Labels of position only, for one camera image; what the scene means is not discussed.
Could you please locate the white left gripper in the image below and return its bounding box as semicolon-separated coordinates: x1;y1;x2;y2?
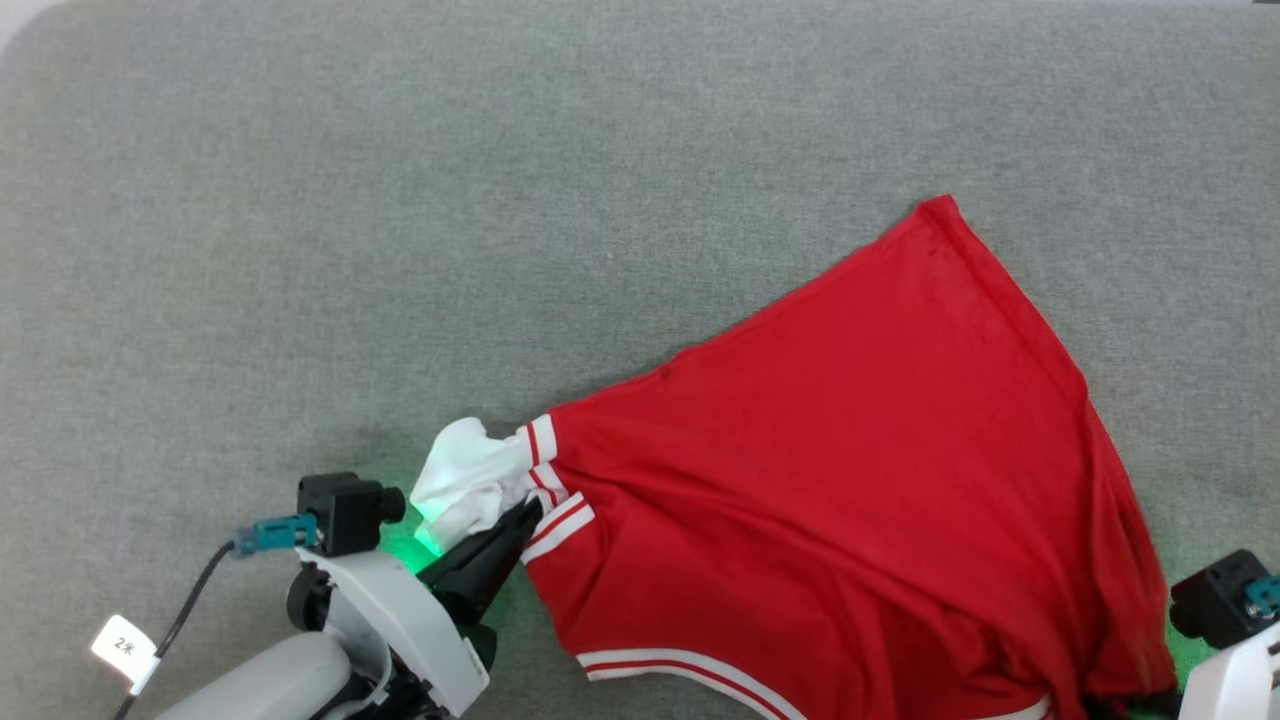
287;500;545;717

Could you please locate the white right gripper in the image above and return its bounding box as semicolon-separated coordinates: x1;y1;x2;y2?
1085;620;1280;720

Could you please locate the red white sports jersey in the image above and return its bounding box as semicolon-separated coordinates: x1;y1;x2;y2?
410;195;1181;720

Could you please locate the grey fabric sofa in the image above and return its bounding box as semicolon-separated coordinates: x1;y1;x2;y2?
0;0;1280;720

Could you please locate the teal left camera connector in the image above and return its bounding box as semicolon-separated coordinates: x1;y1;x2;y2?
233;514;321;557

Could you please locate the black left camera cable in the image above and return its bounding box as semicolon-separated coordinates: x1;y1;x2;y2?
112;540;239;720

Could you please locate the white cable label tag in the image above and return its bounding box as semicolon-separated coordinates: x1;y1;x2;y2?
91;614;161;697

